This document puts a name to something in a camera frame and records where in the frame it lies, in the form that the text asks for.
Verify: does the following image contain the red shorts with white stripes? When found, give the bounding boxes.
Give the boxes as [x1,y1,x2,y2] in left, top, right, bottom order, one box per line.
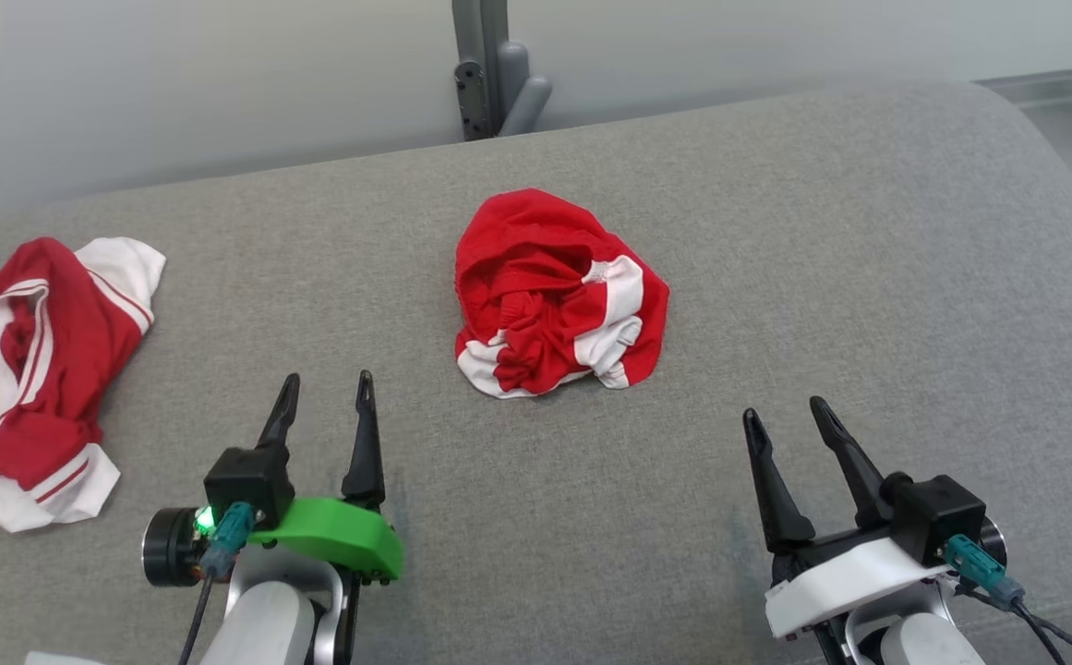
[454,188,671,400]

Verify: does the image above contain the red jersey with black lettering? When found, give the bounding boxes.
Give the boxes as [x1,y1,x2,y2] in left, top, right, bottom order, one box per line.
[0,236,167,537]

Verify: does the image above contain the grey metal wall post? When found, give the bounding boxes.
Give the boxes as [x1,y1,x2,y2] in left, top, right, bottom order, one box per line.
[451,0,553,142]

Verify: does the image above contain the arm cable teal plug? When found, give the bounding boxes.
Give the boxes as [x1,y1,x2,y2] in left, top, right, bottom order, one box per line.
[175,503,256,665]
[944,534,1072,665]

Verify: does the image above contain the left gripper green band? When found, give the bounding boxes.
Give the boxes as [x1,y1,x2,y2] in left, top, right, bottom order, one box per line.
[141,370,404,588]

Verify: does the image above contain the left arm cable teal plug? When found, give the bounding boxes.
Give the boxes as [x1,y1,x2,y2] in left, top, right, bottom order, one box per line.
[175,503,256,665]

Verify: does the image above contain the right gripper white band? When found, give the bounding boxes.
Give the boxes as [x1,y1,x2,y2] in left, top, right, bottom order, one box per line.
[743,396,952,640]

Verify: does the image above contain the right arm cable teal plug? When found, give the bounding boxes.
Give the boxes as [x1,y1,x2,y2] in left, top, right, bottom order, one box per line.
[944,534,1072,665]

